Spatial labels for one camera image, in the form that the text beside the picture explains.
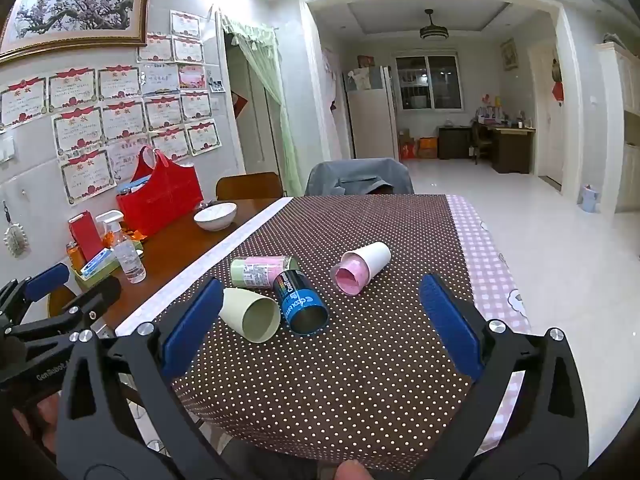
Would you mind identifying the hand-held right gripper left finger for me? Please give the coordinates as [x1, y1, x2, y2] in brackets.
[54, 276, 226, 480]

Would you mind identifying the dark desk chair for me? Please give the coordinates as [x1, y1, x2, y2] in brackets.
[470, 121, 493, 165]

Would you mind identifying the white bowl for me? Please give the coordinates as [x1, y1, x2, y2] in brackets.
[194, 202, 238, 232]

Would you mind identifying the clear spray bottle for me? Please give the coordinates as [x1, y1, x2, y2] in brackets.
[96, 210, 147, 284]

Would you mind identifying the dark wooden desk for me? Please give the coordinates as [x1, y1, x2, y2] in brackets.
[438, 125, 536, 175]

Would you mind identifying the blue white packet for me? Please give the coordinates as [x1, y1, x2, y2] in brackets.
[80, 248, 117, 279]

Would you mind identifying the white door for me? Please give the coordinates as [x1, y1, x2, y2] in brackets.
[530, 40, 563, 191]

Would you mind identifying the white cup pink inside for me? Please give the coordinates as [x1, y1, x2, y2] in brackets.
[330, 241, 392, 295]

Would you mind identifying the red bag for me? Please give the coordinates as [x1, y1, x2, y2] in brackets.
[116, 146, 205, 237]

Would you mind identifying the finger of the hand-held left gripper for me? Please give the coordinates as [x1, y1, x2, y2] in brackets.
[0, 262, 71, 329]
[5, 275, 123, 357]

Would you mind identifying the wall of certificates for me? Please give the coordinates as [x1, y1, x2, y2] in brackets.
[0, 9, 223, 206]

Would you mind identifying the ceiling lamp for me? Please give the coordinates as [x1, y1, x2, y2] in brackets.
[419, 9, 449, 41]

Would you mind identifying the person's left hand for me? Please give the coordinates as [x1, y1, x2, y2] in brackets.
[10, 392, 61, 461]

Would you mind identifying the person's right hand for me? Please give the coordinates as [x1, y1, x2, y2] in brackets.
[334, 460, 371, 480]

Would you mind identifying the pink checkered tablecloth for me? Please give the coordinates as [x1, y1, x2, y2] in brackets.
[445, 195, 533, 461]

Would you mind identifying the hanging silver ornament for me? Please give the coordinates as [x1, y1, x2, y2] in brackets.
[2, 201, 28, 259]

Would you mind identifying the green tray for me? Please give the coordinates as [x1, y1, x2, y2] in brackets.
[70, 247, 122, 289]

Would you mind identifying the green pink labelled cup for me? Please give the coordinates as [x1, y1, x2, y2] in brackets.
[230, 255, 301, 291]

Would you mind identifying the brown polka dot tablecloth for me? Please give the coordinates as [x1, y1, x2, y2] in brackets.
[117, 194, 478, 461]

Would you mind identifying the person's dark clothing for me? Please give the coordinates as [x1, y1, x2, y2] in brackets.
[220, 435, 341, 480]

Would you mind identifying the blue printed cup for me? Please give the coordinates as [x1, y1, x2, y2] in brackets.
[273, 269, 331, 336]

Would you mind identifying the window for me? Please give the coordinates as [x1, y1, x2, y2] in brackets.
[395, 50, 463, 111]

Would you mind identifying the green curtain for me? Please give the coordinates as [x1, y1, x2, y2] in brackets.
[221, 12, 303, 196]

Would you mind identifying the white refrigerator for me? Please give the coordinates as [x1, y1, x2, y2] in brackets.
[343, 66, 401, 160]

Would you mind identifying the wooden chair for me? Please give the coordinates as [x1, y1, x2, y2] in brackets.
[216, 172, 286, 201]

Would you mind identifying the framed blossom painting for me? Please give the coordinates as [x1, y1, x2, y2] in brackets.
[0, 0, 152, 63]

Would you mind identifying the pale green paper cup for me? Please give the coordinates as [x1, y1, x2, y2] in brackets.
[218, 287, 282, 344]

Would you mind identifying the grey jacket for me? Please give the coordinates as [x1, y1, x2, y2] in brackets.
[305, 158, 415, 197]

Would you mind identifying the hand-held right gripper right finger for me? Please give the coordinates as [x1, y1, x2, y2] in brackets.
[415, 273, 592, 480]

